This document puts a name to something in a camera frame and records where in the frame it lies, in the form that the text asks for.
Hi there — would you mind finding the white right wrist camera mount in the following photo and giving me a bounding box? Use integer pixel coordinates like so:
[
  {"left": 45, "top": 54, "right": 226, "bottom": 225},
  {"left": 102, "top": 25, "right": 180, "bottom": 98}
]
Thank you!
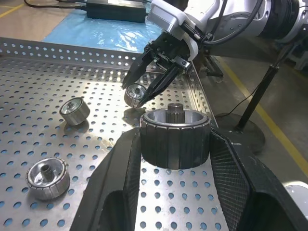
[{"left": 146, "top": 0, "right": 222, "bottom": 61}]

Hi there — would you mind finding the black adapter cable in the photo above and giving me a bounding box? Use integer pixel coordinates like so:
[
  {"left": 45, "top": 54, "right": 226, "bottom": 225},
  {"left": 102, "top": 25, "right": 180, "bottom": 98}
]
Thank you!
[{"left": 23, "top": 0, "right": 89, "bottom": 11}]

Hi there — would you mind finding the black stand with round base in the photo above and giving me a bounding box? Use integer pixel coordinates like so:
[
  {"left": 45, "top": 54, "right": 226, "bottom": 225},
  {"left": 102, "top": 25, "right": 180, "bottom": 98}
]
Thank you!
[{"left": 213, "top": 64, "right": 280, "bottom": 153}]

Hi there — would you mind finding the blue plastic sheet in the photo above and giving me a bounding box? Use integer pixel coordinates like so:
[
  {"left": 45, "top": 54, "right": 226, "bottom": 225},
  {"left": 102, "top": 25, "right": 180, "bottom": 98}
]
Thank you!
[{"left": 44, "top": 9, "right": 167, "bottom": 53}]

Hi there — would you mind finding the perforated steel tray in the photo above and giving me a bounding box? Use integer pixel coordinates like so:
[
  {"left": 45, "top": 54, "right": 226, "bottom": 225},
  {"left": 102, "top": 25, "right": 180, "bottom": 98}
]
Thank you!
[{"left": 0, "top": 37, "right": 229, "bottom": 231}]

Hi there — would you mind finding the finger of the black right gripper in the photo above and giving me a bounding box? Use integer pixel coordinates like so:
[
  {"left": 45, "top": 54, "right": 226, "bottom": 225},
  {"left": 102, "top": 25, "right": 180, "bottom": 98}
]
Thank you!
[
  {"left": 138, "top": 63, "right": 184, "bottom": 107},
  {"left": 122, "top": 53, "right": 157, "bottom": 90}
]

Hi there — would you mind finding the black power adapter box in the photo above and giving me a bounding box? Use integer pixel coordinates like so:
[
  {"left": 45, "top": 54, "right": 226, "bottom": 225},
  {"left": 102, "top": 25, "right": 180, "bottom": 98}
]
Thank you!
[{"left": 86, "top": 0, "right": 148, "bottom": 24}]

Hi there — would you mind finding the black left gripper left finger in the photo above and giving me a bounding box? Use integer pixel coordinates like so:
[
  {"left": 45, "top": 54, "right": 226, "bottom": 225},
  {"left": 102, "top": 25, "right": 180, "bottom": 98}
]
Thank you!
[{"left": 71, "top": 127, "right": 141, "bottom": 231}]

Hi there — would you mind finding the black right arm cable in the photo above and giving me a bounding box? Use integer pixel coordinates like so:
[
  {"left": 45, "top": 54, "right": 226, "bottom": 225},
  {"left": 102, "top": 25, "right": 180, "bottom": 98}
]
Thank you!
[{"left": 201, "top": 0, "right": 265, "bottom": 46}]

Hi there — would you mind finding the large dark ribbed metal roller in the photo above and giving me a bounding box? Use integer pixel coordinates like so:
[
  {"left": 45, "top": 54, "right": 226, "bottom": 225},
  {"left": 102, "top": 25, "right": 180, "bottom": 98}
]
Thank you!
[{"left": 140, "top": 103, "right": 211, "bottom": 170}]

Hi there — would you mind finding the small silver metal roller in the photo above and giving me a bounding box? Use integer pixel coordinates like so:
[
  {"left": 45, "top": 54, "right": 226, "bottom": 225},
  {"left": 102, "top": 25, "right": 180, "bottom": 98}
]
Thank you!
[
  {"left": 25, "top": 157, "right": 71, "bottom": 201},
  {"left": 59, "top": 97, "right": 91, "bottom": 127},
  {"left": 124, "top": 83, "right": 148, "bottom": 109}
]

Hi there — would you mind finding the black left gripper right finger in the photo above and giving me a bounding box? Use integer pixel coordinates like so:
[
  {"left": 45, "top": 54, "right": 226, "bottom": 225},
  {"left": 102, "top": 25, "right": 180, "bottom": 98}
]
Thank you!
[{"left": 209, "top": 127, "right": 300, "bottom": 231}]

